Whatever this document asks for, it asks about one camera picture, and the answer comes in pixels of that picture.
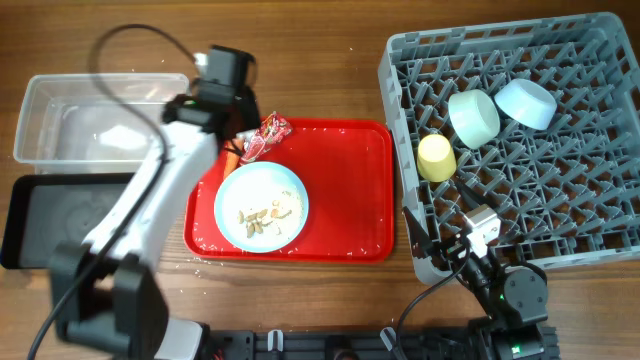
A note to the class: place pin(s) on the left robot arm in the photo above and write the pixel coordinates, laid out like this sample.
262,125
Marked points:
103,289

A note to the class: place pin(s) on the red snack wrapper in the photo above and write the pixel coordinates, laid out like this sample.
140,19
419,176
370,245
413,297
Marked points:
273,130

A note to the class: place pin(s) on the almonds and rice scraps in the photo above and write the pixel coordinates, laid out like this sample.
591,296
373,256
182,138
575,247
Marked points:
278,214

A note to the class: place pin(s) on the black plastic tray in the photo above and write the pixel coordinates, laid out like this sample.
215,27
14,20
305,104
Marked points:
48,209

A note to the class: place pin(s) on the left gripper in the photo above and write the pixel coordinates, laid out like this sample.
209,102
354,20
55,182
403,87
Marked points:
245,122

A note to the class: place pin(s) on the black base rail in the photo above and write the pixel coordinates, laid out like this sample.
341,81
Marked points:
450,343

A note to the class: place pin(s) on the pale green bowl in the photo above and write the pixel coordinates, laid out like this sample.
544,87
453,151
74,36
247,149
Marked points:
474,117

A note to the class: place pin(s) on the yellow cup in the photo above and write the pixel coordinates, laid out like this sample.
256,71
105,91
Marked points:
436,160

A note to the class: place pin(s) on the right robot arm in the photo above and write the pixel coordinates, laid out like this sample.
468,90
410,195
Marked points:
513,296

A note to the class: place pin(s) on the grey dishwasher rack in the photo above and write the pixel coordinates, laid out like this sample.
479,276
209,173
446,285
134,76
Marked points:
567,195

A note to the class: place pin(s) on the light blue plate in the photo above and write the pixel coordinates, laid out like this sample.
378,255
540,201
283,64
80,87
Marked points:
235,190

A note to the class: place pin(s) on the clear plastic bin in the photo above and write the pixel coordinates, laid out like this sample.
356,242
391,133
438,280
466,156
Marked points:
66,125

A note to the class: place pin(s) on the light blue small bowl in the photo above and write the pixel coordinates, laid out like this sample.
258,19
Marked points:
527,103

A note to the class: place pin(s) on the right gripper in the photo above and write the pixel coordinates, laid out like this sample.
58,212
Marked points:
451,245

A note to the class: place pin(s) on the orange carrot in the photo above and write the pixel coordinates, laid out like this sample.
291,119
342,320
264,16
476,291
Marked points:
235,150

